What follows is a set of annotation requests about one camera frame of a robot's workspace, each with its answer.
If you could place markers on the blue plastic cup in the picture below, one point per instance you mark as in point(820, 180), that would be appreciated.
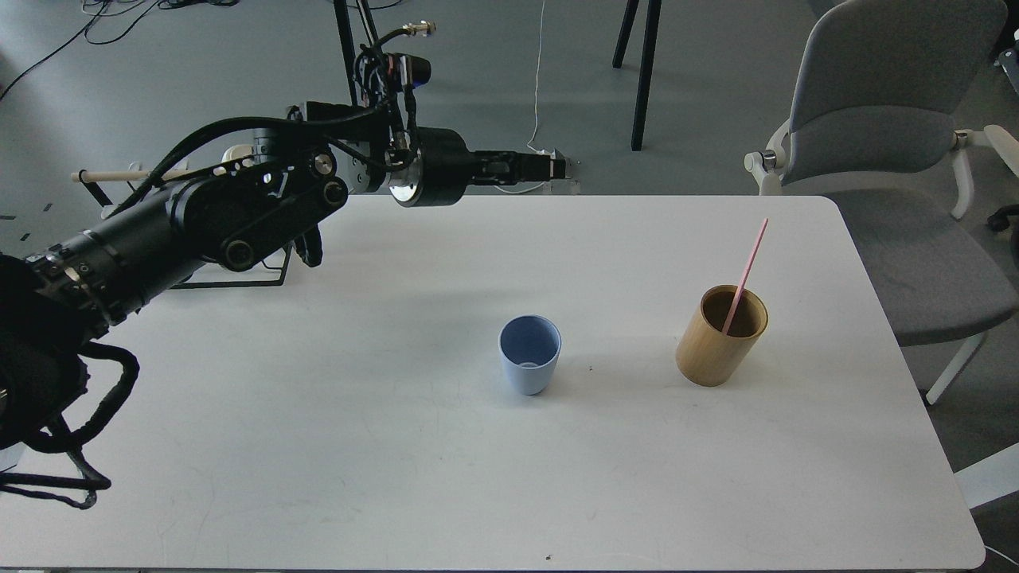
point(529, 347)

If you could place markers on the bamboo cylindrical holder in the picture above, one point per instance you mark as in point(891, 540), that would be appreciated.
point(711, 349)

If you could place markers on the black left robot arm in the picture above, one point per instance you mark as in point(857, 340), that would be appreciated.
point(231, 193)

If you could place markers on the black wire mug rack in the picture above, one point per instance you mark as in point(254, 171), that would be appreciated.
point(268, 273)

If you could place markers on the black table leg left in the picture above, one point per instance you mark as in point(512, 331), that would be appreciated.
point(345, 36)

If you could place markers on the wooden rack rod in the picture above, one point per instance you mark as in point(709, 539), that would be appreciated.
point(94, 177)

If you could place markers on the white mug upper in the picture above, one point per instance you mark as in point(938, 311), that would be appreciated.
point(241, 154)

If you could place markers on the grey office chair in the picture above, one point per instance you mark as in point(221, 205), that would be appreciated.
point(875, 100)

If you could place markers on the pink chopstick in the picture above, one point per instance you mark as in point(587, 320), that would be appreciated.
point(741, 285)

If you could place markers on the black table leg right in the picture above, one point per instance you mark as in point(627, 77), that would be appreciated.
point(649, 45)

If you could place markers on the black table leg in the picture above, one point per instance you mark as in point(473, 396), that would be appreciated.
point(345, 36)
point(649, 45)

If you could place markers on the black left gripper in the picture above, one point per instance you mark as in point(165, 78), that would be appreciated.
point(444, 167)

